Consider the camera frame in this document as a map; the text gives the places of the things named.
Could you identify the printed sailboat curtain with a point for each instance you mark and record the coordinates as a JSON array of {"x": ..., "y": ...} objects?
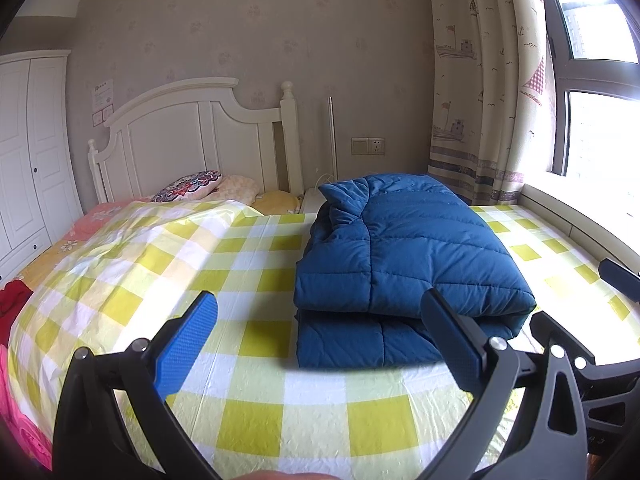
[{"x": 465, "y": 85}]

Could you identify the bay window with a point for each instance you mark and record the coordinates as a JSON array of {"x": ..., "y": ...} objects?
[{"x": 560, "y": 110}]

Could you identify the patterned embroidered cushion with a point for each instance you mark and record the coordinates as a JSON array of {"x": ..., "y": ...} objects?
[{"x": 190, "y": 185}]

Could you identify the pink cloth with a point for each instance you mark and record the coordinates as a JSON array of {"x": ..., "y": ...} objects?
[{"x": 15, "y": 410}]

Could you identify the beige window ledge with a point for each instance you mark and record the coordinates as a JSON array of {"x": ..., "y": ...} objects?
[{"x": 575, "y": 220}]

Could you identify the paper wall note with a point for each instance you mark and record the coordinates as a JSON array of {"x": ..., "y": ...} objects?
[{"x": 103, "y": 101}]

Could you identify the white slim desk lamp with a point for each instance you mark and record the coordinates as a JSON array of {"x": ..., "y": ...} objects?
[{"x": 331, "y": 135}]

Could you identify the peach pillow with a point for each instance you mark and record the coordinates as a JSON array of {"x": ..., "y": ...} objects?
[{"x": 237, "y": 187}]

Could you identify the beige wall socket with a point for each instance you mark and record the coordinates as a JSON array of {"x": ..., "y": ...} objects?
[{"x": 376, "y": 146}]

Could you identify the red cloth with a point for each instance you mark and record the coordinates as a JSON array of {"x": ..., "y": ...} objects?
[{"x": 12, "y": 300}]

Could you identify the white wooden headboard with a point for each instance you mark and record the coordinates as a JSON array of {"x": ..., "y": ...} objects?
[{"x": 175, "y": 135}]

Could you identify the beige wall switch plate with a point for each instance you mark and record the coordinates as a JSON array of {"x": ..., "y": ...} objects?
[{"x": 359, "y": 146}]

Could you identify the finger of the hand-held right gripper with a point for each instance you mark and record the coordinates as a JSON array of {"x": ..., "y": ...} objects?
[
  {"x": 620, "y": 275},
  {"x": 550, "y": 330}
]

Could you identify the yellow pillow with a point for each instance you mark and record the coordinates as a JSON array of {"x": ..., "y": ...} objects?
[{"x": 277, "y": 201}]

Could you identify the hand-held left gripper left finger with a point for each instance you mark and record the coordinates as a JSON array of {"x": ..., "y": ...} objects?
[{"x": 187, "y": 340}]

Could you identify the blue quilted jacket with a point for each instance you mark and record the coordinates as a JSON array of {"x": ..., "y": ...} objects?
[{"x": 410, "y": 250}]

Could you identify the white wardrobe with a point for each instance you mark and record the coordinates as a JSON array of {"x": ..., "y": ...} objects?
[{"x": 30, "y": 160}]

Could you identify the pink and yellow floral quilt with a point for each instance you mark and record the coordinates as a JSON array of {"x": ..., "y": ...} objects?
[{"x": 95, "y": 215}]

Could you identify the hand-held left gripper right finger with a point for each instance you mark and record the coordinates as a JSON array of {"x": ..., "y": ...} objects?
[{"x": 450, "y": 345}]

